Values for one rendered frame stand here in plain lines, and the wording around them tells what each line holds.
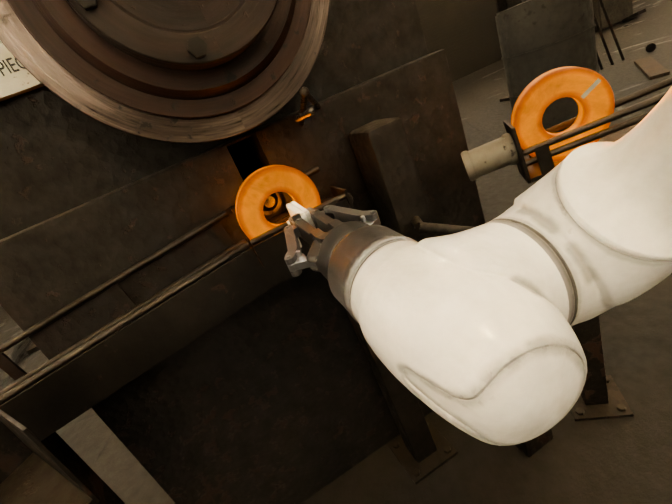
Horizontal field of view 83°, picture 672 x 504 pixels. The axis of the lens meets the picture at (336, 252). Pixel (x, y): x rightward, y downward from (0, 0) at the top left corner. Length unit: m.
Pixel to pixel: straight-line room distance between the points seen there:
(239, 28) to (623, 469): 1.07
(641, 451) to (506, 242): 0.87
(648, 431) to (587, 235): 0.87
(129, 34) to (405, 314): 0.47
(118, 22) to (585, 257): 0.54
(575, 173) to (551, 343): 0.13
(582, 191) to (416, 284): 0.13
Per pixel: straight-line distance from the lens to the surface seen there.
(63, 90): 0.66
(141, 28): 0.58
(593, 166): 0.32
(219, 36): 0.58
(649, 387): 1.23
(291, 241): 0.47
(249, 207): 0.68
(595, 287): 0.32
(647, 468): 1.09
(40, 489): 0.65
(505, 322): 0.23
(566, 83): 0.78
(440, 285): 0.25
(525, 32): 3.18
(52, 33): 0.66
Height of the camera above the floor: 0.90
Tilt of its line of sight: 23 degrees down
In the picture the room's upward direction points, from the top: 23 degrees counter-clockwise
